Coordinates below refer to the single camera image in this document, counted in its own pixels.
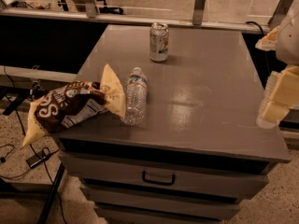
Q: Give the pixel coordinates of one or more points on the black drawer handle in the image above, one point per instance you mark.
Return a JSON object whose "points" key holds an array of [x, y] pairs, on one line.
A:
{"points": [[158, 179]]}

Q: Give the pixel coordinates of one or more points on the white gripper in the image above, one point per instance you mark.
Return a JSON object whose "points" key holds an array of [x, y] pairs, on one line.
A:
{"points": [[290, 39]]}

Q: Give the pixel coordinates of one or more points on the brown chip bag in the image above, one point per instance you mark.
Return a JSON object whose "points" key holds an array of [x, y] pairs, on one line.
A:
{"points": [[73, 103]]}

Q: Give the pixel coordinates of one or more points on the grey drawer cabinet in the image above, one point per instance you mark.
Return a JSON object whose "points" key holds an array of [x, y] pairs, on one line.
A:
{"points": [[200, 126]]}

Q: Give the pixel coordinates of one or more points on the black power adapter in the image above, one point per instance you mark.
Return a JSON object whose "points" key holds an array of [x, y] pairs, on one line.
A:
{"points": [[36, 159]]}

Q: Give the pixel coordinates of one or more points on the clear plastic water bottle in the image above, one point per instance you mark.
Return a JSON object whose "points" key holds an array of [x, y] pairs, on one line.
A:
{"points": [[136, 88]]}

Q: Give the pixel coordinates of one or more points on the black tripod leg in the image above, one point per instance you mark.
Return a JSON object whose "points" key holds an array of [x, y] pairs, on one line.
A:
{"points": [[51, 196]]}

